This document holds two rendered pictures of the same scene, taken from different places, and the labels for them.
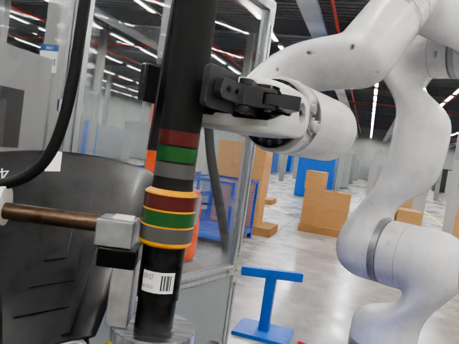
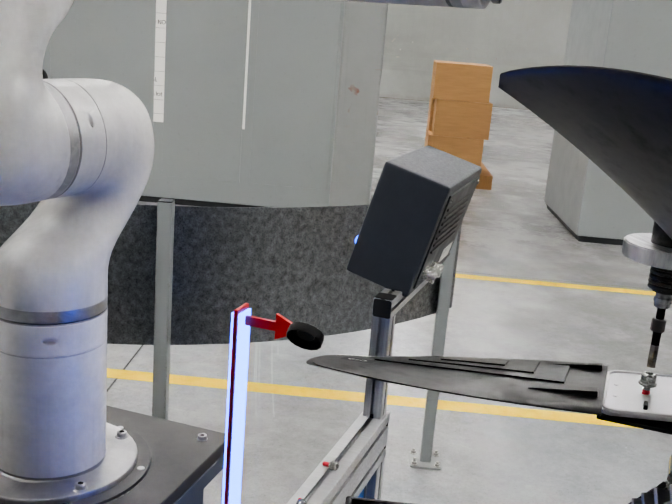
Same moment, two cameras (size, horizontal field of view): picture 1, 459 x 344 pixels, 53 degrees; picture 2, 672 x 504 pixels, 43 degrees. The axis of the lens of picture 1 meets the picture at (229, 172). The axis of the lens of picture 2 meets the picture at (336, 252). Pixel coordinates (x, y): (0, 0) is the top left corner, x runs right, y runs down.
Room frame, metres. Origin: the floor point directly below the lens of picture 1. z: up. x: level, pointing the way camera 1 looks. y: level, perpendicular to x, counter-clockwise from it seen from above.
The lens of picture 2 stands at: (0.77, 0.57, 1.44)
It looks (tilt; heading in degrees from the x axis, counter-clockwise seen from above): 15 degrees down; 256
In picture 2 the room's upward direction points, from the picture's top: 5 degrees clockwise
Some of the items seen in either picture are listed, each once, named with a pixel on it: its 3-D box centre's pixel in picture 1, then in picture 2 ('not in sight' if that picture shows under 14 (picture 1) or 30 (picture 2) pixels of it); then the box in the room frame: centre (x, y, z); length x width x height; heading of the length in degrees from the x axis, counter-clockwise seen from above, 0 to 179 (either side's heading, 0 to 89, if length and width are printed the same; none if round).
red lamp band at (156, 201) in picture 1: (170, 200); not in sight; (0.38, 0.04, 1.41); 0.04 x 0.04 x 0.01
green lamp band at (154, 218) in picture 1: (168, 216); not in sight; (0.38, 0.04, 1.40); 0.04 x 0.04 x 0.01
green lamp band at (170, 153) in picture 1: (177, 154); not in sight; (0.38, 0.04, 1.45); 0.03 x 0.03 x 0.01
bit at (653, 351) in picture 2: not in sight; (656, 334); (0.38, 0.04, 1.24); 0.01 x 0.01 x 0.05
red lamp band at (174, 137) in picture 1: (179, 138); not in sight; (0.38, 0.04, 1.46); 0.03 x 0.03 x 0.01
